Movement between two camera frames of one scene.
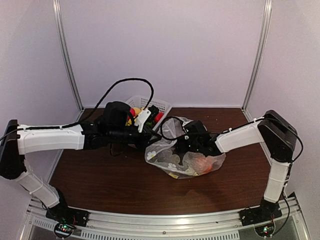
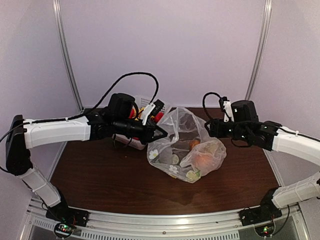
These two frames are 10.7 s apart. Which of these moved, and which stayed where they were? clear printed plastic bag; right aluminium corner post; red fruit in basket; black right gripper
Moved: black right gripper; clear printed plastic bag
Stayed: red fruit in basket; right aluminium corner post
